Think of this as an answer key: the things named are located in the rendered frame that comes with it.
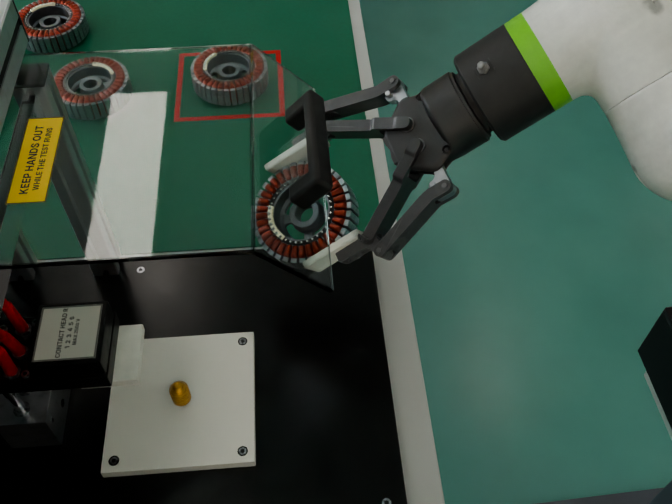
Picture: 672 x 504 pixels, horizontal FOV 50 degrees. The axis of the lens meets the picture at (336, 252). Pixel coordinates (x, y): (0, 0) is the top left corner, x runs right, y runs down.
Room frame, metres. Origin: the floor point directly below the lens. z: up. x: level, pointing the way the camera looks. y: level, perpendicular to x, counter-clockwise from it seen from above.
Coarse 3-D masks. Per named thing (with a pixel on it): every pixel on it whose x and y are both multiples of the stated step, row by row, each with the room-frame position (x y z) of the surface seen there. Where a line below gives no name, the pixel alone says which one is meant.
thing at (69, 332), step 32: (0, 320) 0.37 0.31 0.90; (32, 320) 0.37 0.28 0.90; (64, 320) 0.35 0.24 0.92; (96, 320) 0.35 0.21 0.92; (32, 352) 0.32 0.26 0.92; (64, 352) 0.32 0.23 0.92; (96, 352) 0.32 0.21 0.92; (128, 352) 0.34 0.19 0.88; (0, 384) 0.30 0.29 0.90; (32, 384) 0.30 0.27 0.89; (64, 384) 0.30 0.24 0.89; (96, 384) 0.31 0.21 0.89; (128, 384) 0.31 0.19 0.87
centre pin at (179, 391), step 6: (174, 384) 0.35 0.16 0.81; (180, 384) 0.35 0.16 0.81; (186, 384) 0.35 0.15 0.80; (174, 390) 0.34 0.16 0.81; (180, 390) 0.34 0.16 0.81; (186, 390) 0.34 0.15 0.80; (174, 396) 0.34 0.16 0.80; (180, 396) 0.34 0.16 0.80; (186, 396) 0.34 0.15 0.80; (174, 402) 0.34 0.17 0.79; (180, 402) 0.33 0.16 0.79; (186, 402) 0.34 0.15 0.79
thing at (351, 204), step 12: (336, 180) 0.52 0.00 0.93; (336, 192) 0.50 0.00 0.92; (348, 192) 0.51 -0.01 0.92; (336, 204) 0.49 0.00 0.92; (348, 204) 0.49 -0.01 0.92; (336, 216) 0.48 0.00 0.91; (348, 216) 0.48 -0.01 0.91; (336, 228) 0.47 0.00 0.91; (348, 228) 0.47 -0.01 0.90; (336, 240) 0.46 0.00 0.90
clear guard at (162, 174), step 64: (64, 64) 0.53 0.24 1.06; (128, 64) 0.53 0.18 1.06; (192, 64) 0.53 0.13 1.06; (256, 64) 0.53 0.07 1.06; (64, 128) 0.44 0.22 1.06; (128, 128) 0.44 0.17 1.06; (192, 128) 0.44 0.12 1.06; (256, 128) 0.45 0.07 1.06; (0, 192) 0.37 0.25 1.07; (64, 192) 0.37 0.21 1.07; (128, 192) 0.37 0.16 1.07; (192, 192) 0.37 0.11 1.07; (256, 192) 0.37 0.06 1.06; (0, 256) 0.31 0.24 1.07; (64, 256) 0.31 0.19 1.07; (128, 256) 0.31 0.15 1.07; (192, 256) 0.31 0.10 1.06; (320, 256) 0.35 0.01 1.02
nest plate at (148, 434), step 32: (160, 352) 0.40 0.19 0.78; (192, 352) 0.40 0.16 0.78; (224, 352) 0.40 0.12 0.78; (160, 384) 0.36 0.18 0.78; (192, 384) 0.36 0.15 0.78; (224, 384) 0.36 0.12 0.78; (128, 416) 0.32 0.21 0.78; (160, 416) 0.32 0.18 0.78; (192, 416) 0.32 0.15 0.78; (224, 416) 0.32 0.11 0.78; (128, 448) 0.29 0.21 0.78; (160, 448) 0.29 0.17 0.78; (192, 448) 0.29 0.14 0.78; (224, 448) 0.29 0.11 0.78
